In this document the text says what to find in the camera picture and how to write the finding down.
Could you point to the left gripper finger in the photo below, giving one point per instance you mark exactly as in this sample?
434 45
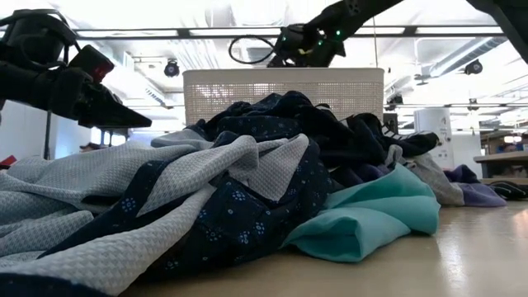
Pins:
111 113

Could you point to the navy dotted shirt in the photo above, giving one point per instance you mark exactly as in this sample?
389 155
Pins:
103 173

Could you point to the black Puma underwear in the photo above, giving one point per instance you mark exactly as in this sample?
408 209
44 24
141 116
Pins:
359 140

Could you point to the teal garment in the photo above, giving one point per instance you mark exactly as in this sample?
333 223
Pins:
371 214

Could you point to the dark striped sock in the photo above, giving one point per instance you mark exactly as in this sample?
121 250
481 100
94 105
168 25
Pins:
509 190

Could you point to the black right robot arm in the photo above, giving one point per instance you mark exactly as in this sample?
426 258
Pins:
363 8

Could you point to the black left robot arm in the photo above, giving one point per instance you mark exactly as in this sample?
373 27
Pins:
33 41

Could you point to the small red object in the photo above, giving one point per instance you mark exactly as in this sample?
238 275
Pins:
7 162

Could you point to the white perforated plastic basket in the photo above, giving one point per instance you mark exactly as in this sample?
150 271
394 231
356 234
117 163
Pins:
231 95

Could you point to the black overhead rig beam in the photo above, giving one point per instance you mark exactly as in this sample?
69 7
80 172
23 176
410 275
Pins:
165 33

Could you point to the white pillar with logo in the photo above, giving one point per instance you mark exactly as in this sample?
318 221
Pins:
433 123

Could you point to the wooden desk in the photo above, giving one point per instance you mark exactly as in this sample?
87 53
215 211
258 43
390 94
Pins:
499 157

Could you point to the purple garment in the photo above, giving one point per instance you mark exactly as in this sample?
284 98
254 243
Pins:
478 194

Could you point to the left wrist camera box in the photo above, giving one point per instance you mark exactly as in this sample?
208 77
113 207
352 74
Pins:
92 62

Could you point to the black ceiling camera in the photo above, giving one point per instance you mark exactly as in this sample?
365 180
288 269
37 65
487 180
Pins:
171 69
474 67

